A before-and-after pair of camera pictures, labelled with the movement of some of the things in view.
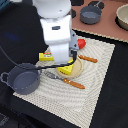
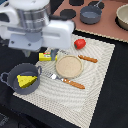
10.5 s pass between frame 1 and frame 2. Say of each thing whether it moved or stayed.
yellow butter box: stayed
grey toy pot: stayed
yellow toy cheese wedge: moved
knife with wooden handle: stayed
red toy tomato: stayed
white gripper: moved
